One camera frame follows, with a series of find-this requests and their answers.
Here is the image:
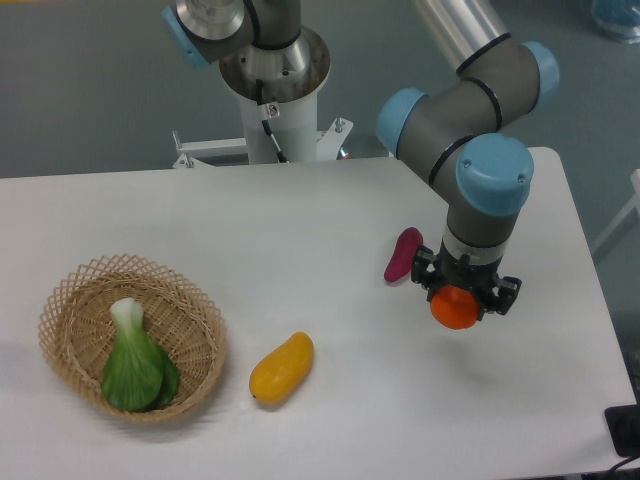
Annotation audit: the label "purple sweet potato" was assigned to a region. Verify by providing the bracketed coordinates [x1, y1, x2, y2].
[383, 227, 423, 283]

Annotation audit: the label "blue object top right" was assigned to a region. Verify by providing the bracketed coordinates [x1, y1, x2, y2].
[591, 0, 639, 44]

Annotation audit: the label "woven wicker basket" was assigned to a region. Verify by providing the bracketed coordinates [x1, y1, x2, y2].
[38, 254, 227, 423]

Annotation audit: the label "orange fruit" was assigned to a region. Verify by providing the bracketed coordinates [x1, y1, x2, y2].
[430, 285, 480, 330]

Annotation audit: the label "yellow mango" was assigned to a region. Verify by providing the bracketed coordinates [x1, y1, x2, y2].
[249, 332, 315, 406]

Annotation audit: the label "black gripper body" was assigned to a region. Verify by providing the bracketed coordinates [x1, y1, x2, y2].
[425, 245, 500, 304]

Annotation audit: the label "green bok choy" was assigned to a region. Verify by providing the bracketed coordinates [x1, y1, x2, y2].
[101, 298, 180, 412]

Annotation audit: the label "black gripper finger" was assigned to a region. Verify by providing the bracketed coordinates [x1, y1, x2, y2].
[474, 275, 522, 321]
[410, 245, 434, 286]

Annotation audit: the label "black device at table edge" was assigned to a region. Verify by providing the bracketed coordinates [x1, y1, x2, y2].
[604, 404, 639, 457]

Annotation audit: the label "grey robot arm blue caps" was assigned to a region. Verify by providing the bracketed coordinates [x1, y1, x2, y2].
[162, 1, 560, 330]

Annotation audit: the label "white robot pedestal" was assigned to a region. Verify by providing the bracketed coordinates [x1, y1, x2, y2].
[173, 26, 353, 169]

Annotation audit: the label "white frame at right edge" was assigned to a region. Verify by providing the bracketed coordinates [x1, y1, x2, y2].
[590, 169, 639, 264]

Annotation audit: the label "black cable on pedestal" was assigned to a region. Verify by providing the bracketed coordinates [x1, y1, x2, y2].
[255, 78, 291, 164]

